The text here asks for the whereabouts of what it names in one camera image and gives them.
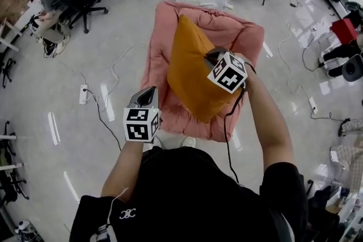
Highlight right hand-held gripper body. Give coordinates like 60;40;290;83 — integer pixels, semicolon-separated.
204;46;249;94

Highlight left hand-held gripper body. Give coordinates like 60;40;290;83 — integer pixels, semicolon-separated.
123;86;162;143

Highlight orange cushion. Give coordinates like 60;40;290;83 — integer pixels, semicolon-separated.
166;14;242;124

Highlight person's left forearm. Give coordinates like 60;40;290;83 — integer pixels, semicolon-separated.
100;140;144;203

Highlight person's right forearm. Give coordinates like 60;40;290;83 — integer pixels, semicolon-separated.
243;65;298;179

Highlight pink padded lounge chair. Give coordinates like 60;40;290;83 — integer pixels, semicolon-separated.
140;0;266;144

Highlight person's right white shoe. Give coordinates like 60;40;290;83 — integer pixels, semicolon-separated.
181;136;197;148

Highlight person's black shirt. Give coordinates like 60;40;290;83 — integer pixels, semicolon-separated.
69;147;310;242

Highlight red cloth table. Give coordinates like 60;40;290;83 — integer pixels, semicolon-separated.
331;18;360;45

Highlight black backpack rig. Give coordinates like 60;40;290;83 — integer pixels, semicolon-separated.
341;53;363;83

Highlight checkered cloth table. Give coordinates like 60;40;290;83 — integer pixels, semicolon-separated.
330;144;363;179

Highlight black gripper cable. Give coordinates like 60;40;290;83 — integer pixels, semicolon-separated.
223;84;246;185

